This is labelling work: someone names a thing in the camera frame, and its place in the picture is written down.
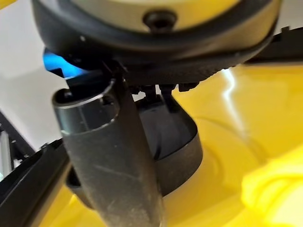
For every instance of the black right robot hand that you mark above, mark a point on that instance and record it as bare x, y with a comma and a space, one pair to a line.
109, 165

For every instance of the black metal frame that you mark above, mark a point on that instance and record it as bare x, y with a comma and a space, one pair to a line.
14, 139

